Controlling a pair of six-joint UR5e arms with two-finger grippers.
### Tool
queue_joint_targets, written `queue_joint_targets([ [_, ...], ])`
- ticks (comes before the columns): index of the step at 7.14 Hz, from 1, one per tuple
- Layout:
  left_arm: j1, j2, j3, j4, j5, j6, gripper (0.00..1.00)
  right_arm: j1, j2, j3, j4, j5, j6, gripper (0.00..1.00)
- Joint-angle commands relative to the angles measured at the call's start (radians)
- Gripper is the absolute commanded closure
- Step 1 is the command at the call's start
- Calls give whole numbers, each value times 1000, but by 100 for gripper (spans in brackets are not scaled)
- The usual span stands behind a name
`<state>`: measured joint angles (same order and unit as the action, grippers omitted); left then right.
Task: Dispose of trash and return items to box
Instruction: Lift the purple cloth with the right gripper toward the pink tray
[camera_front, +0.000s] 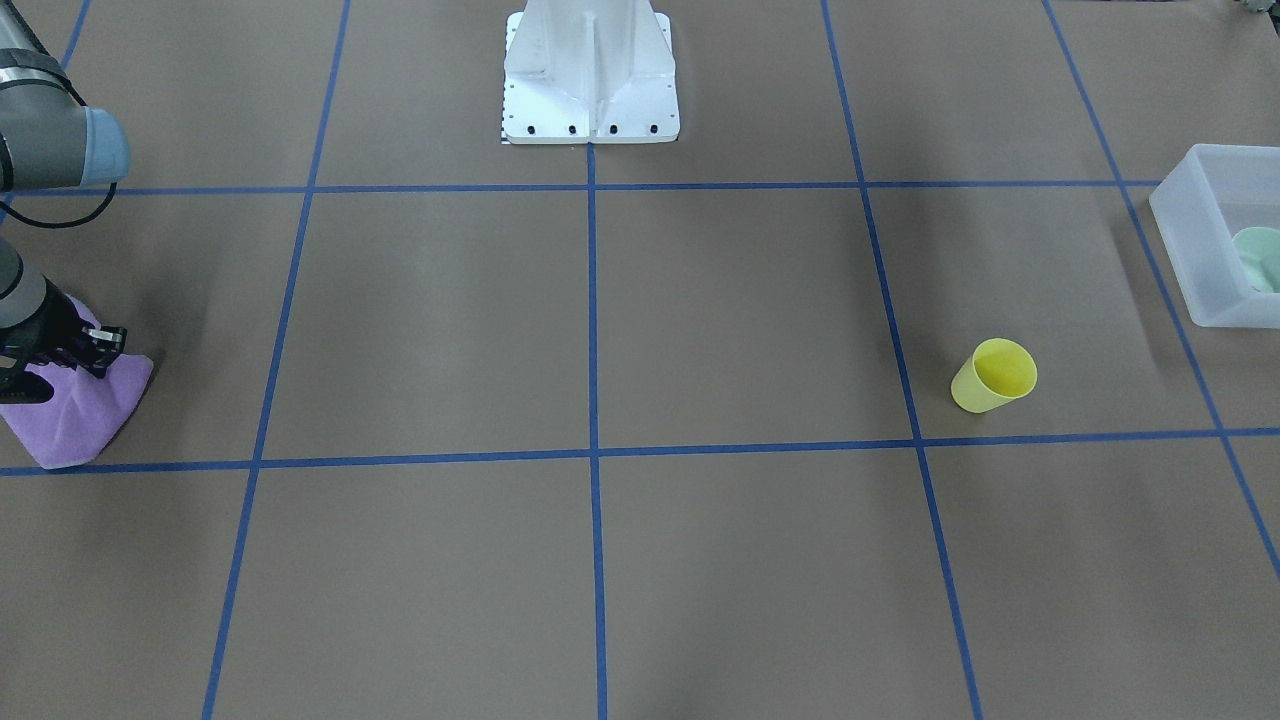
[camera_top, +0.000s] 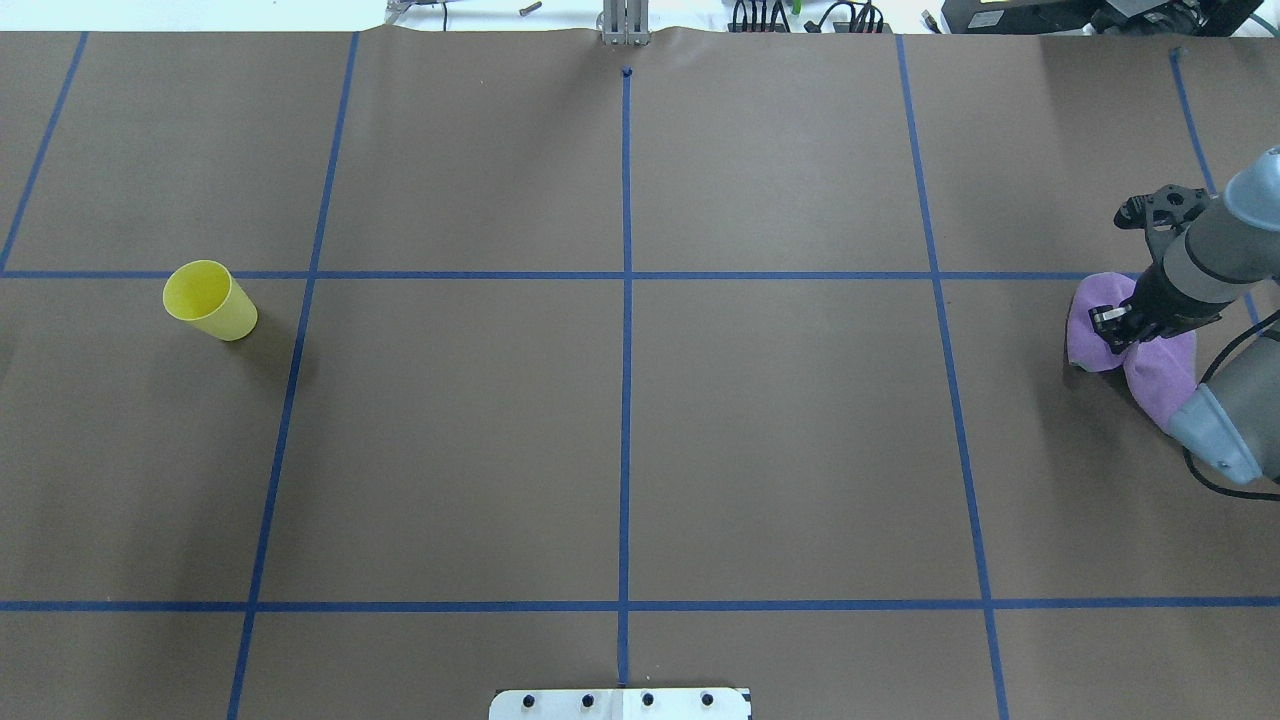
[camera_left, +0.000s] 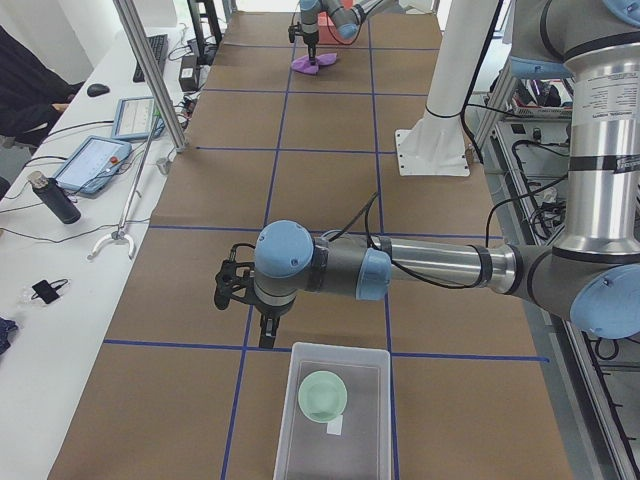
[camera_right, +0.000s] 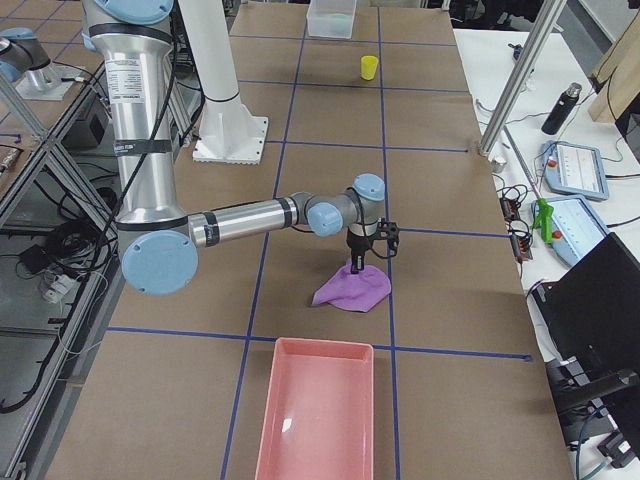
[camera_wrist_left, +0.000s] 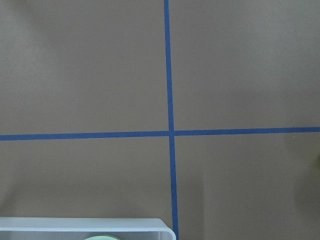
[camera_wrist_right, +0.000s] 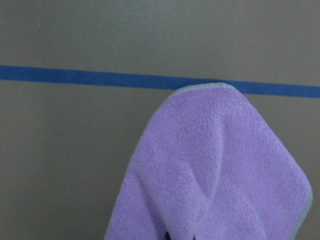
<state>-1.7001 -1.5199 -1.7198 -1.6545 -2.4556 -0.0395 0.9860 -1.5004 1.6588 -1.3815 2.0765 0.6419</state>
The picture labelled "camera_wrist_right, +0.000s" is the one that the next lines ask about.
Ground purple microfiber cloth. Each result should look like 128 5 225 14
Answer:
105 83 313 240

